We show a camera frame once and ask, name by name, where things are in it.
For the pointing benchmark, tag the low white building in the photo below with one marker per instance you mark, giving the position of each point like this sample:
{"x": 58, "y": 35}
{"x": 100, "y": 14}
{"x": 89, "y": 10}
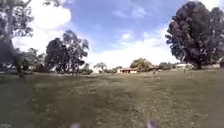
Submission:
{"x": 183, "y": 66}

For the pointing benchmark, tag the low red-roofed building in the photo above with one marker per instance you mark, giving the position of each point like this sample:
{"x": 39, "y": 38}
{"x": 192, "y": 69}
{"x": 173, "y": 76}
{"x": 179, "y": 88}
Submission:
{"x": 128, "y": 70}

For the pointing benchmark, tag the green grass field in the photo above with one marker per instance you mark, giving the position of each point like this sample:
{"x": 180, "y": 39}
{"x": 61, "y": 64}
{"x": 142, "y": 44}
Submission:
{"x": 113, "y": 100}

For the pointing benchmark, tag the small distant tree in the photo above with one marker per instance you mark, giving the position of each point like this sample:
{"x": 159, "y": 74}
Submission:
{"x": 100, "y": 65}

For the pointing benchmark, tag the robot's own part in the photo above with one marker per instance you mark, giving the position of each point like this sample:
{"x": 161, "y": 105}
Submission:
{"x": 75, "y": 126}
{"x": 152, "y": 124}

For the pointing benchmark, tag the leafy dark green tree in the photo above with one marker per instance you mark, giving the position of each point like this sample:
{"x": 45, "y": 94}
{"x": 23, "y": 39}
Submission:
{"x": 66, "y": 51}

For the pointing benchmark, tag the large dark round tree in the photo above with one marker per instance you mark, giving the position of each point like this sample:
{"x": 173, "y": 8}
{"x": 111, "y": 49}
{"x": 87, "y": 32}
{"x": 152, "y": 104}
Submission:
{"x": 196, "y": 33}

